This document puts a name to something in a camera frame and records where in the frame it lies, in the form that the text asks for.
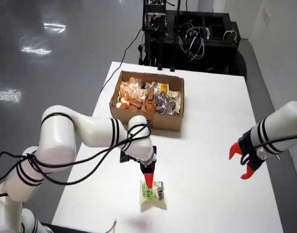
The black electronics module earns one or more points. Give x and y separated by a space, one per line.
154 14

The green white sunflower seed packet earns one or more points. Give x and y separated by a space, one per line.
151 201

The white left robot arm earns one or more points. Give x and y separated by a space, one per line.
58 131

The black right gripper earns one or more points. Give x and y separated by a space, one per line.
246 143

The round tan biscuit pack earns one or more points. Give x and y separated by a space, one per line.
135 81

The pastel candy bag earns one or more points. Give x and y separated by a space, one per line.
140 95

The black equipment cart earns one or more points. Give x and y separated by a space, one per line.
219 53

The brown biscuit pack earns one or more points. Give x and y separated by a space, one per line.
131 104
149 100

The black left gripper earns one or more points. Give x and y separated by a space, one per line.
148 167

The brown cardboard box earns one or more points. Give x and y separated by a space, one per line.
163 122

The white printed snack packet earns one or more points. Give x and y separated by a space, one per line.
175 95

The yellow label snack packet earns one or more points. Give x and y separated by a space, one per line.
163 87

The black stand pole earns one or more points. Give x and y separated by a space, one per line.
160 48
173 48

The chocolate sprinkle cookie pack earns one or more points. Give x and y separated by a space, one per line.
164 103

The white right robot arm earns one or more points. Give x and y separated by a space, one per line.
284 126

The orange striped biscuit bag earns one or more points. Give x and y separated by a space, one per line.
125 90

